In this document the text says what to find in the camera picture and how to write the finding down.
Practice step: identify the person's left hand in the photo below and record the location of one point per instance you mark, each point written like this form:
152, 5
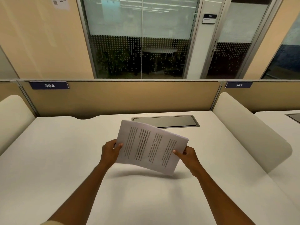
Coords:
108, 154

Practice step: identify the person's right hand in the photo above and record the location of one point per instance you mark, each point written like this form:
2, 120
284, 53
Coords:
190, 159

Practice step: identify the person's right thumb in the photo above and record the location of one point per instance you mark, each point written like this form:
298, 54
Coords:
178, 152

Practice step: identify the person's left thumb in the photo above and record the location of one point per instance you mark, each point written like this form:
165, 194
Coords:
118, 147

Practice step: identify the printed white paper sheets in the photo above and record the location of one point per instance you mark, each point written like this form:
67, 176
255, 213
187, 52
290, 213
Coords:
152, 147

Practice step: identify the person's right forearm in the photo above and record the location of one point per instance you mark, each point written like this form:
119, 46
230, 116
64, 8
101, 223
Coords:
221, 199

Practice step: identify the person's left forearm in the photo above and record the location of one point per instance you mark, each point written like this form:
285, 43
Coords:
80, 190

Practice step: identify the beige desk partition panel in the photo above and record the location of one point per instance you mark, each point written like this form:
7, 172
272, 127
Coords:
264, 94
10, 96
121, 97

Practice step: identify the white curved side divider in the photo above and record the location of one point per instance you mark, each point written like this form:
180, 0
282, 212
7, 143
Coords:
14, 119
248, 131

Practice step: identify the blue desk number label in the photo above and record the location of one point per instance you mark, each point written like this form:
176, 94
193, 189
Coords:
49, 85
238, 85

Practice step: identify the round white meeting table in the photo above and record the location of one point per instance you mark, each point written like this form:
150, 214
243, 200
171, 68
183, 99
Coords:
159, 51

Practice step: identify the room number door sign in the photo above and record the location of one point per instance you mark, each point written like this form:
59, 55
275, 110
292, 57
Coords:
209, 18

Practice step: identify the frosted glass window wall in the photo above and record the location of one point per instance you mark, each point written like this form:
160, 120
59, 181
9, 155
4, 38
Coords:
140, 37

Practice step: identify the white paper wall notice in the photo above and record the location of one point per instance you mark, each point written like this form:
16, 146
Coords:
61, 2

